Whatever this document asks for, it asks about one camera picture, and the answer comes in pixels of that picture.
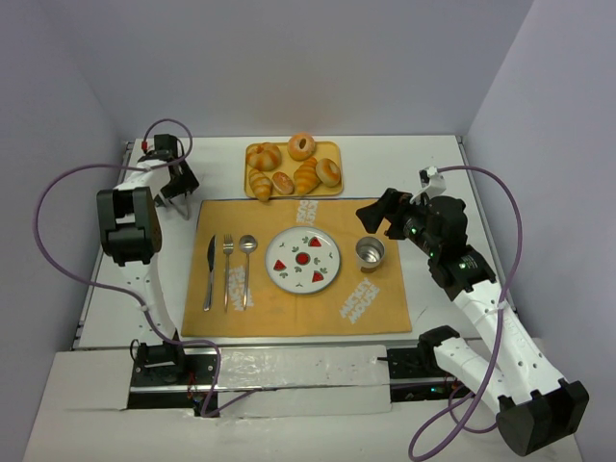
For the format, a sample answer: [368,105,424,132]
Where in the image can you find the small striped croissant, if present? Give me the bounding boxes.
[248,168,272,202]

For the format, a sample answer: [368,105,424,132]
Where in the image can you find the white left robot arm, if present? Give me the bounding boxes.
[96,135,199,341]

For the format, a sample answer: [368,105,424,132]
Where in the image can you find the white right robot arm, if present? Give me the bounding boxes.
[356,189,589,456]

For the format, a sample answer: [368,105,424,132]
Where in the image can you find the metal cup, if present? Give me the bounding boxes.
[355,236,386,272]

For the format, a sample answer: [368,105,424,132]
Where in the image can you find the plain golden bagel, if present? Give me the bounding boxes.
[316,158,342,188]

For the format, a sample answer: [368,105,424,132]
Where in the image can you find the long striped croissant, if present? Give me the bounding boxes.
[294,157,321,196]

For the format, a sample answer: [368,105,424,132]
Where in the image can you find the silver table knife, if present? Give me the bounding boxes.
[203,235,217,312]

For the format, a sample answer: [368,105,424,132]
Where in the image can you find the silver fork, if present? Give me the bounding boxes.
[222,234,234,313]

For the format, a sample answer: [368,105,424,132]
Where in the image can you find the watermelon pattern ceramic plate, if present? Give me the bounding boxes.
[265,226,342,295]

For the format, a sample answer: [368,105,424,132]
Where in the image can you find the round striped bun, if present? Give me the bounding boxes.
[245,142,282,171]

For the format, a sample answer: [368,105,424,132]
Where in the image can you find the yellow plastic tray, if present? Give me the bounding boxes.
[244,140,346,199]

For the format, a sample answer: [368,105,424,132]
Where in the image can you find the silver spoon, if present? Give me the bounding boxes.
[239,235,258,310]

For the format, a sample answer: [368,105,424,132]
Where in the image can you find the small sugared round bun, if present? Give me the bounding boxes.
[271,171,295,195]

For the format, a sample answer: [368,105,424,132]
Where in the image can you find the sugared pink donut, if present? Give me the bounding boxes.
[287,132,316,162]

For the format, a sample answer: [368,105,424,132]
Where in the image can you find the orange Mickey Mouse placemat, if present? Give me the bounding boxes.
[181,199,412,338]

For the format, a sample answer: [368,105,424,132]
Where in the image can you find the white foam front board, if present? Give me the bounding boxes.
[33,344,593,462]

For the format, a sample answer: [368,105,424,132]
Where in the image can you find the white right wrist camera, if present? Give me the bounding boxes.
[410,167,447,204]

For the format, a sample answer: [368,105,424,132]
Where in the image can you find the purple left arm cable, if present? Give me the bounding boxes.
[32,119,257,418]

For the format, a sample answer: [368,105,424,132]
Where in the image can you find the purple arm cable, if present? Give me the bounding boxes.
[408,166,524,461]
[32,119,257,418]

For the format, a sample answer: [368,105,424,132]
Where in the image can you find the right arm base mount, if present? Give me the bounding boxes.
[377,347,469,402]

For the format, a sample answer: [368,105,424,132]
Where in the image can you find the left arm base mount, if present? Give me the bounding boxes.
[127,339,219,417]

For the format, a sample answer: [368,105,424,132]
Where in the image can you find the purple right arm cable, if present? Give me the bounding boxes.
[408,166,524,461]

